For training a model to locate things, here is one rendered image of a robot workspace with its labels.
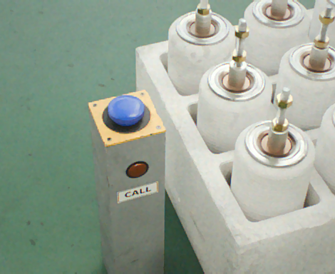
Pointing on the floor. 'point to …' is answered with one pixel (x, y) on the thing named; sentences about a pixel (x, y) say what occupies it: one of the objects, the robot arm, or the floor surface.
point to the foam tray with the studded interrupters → (189, 212)
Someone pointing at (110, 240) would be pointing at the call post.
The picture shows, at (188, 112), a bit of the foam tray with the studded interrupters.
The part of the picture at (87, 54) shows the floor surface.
